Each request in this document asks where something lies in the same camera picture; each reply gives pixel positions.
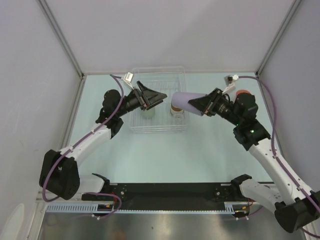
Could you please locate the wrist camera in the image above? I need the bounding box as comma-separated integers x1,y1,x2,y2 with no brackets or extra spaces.
222,74,239,95
121,72,135,90

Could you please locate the purple cup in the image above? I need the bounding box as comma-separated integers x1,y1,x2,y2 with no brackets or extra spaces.
171,92,206,116

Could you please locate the light blue cable duct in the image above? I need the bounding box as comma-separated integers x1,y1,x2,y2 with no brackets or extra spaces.
46,202,249,214

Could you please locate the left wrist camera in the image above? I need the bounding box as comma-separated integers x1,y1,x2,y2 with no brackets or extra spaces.
121,72,135,90

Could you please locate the clear glass cup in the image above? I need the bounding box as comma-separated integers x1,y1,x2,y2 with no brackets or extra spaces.
172,113,186,126

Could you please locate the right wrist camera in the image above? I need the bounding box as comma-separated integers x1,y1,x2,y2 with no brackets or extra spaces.
222,74,239,95

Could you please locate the green cup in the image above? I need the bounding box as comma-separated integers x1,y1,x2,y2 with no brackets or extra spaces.
141,107,156,119

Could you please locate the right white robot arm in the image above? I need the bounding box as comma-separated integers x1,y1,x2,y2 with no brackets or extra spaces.
188,88,320,233

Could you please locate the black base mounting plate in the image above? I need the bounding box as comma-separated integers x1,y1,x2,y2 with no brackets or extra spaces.
81,182,251,212

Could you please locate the clear wire dish rack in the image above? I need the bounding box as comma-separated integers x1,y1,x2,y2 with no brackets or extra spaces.
129,66,190,135

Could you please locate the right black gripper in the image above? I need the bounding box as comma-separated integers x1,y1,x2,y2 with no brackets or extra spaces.
188,87,242,126

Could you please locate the pink cup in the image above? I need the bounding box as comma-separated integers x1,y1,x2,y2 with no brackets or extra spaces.
235,89,251,96

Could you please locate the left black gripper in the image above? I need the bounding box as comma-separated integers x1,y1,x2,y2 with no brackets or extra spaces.
115,81,166,118

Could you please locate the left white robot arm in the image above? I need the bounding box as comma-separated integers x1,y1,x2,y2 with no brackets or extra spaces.
39,81,167,202

